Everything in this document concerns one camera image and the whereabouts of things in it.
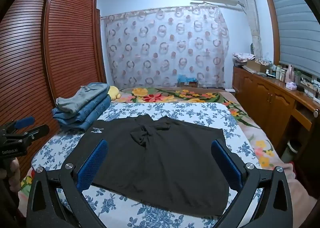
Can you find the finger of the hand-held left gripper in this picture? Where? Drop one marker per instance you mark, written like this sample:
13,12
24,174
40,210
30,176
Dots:
23,121
37,130

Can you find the folded blue jeans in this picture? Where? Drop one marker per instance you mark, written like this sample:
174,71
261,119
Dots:
92,114

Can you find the brown slatted wooden wardrobe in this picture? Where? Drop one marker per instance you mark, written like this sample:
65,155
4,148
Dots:
70,43

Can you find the yellow plush toy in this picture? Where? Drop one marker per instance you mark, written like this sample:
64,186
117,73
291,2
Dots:
114,93

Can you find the pink tissue box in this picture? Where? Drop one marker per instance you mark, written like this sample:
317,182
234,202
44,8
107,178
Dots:
291,85

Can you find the pile of printed papers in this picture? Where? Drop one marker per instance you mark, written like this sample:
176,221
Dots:
243,57

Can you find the open cardboard box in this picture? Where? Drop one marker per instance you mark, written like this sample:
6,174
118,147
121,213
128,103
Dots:
257,66

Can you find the wooden window frame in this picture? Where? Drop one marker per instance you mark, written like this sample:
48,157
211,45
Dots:
272,30

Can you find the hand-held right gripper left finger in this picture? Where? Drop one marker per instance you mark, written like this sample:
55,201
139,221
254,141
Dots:
92,165

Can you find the colourful floral bed blanket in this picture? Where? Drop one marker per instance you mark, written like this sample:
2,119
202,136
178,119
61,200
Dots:
175,95

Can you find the blue floral white cloth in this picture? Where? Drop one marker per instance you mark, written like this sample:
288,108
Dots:
217,118

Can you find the pink bottle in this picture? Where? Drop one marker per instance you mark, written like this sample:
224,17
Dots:
291,73

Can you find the person's left hand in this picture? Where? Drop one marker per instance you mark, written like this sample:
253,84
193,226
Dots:
15,175

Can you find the white waste bin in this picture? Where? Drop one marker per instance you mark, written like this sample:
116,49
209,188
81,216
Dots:
293,146

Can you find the row of small bottles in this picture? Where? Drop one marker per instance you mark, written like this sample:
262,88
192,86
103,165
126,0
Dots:
278,72

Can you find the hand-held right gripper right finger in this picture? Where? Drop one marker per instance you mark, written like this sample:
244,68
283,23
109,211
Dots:
226,165

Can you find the beige lace curtain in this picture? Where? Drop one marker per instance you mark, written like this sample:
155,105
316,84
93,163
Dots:
252,18

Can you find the black pants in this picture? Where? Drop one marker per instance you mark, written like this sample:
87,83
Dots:
162,163

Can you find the blue plastic bag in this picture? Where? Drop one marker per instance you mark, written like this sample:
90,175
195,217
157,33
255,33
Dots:
187,78

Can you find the sheer curtain with circle print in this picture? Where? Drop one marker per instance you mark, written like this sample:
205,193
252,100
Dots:
162,48

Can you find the grey window blind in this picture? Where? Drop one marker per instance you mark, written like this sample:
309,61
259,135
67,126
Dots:
295,25

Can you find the long wooden cabinet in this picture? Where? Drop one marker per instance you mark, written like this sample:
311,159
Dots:
262,93

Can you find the folded grey pants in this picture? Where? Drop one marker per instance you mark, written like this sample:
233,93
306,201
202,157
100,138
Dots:
77,99

